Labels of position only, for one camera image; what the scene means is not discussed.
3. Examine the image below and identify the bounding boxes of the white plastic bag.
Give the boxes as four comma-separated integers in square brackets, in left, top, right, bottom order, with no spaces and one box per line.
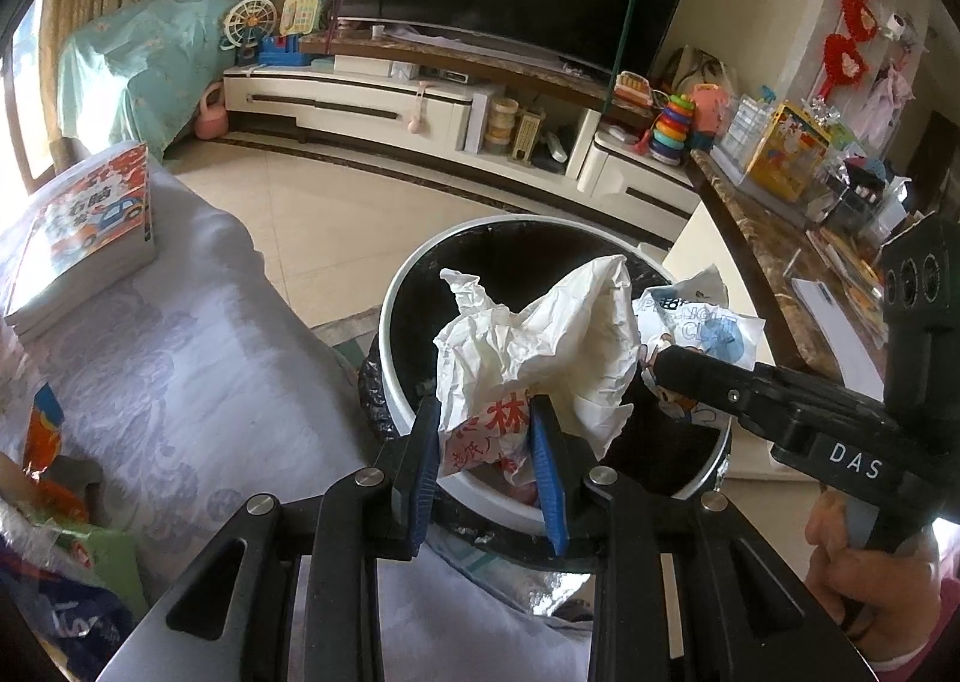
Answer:
[434,255,641,485]

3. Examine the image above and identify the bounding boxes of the white blue wrapper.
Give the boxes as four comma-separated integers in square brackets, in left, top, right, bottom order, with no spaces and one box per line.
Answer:
[633,266,765,428]

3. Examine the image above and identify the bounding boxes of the blue tissue pack wrapper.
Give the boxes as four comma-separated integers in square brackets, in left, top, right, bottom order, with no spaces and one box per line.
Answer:
[2,555,133,680]

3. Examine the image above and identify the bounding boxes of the trash bin with black bag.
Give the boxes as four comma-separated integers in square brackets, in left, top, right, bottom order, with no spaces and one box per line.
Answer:
[359,217,752,536]

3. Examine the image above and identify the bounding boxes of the person's right hand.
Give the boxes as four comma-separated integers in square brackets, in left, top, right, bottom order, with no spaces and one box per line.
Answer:
[804,490,940,662]

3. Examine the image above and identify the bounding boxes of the white paper sheet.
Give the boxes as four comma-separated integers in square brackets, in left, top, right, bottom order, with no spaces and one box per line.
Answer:
[791,279,884,400]

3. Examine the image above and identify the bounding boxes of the floral purple tablecloth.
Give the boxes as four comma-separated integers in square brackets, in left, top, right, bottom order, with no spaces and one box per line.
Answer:
[25,163,590,680]

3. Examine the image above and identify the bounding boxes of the marble side counter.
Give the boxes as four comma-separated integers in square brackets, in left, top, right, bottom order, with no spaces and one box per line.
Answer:
[675,150,885,379]

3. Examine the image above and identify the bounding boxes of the yellow toy box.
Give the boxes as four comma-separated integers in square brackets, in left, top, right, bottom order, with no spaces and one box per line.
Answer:
[745,101,830,204]

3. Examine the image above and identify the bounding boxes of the white TV cabinet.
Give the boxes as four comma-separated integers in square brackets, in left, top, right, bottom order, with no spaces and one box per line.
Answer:
[223,66,700,246]

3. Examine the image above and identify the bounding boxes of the orange chip bag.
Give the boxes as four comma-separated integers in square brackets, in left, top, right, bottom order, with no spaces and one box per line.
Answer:
[21,383,89,523]

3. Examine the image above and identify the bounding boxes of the pink kettlebell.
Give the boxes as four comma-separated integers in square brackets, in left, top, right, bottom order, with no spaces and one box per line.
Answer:
[194,80,229,140]

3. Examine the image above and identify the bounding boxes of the stack of children's books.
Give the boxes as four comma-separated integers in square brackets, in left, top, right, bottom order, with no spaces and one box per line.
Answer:
[2,140,156,344]

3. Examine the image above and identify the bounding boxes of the toy telephone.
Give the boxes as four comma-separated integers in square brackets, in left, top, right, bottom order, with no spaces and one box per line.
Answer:
[278,0,322,37]

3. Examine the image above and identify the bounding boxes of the toy ferris wheel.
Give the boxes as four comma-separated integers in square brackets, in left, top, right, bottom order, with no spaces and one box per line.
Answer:
[220,0,278,51]

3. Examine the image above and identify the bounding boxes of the teal covered armchair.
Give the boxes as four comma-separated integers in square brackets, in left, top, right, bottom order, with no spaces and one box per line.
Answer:
[55,0,236,160]

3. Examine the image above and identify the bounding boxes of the rainbow stacking ring toy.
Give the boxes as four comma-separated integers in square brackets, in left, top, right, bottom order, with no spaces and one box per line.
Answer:
[649,95,695,165]

